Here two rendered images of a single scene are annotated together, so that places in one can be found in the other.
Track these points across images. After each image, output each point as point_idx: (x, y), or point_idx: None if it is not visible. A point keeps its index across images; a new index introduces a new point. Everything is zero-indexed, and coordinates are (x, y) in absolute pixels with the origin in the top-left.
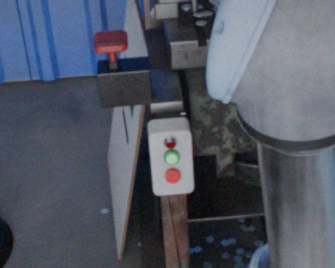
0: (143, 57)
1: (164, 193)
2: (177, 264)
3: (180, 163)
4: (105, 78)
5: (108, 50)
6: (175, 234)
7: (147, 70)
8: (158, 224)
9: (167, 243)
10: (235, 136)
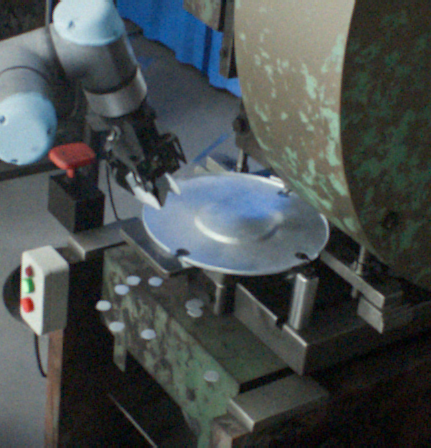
0: (100, 192)
1: (25, 318)
2: (51, 412)
3: (35, 299)
4: (52, 184)
5: (53, 159)
6: (53, 378)
7: (74, 200)
8: (35, 352)
9: (47, 382)
10: (126, 329)
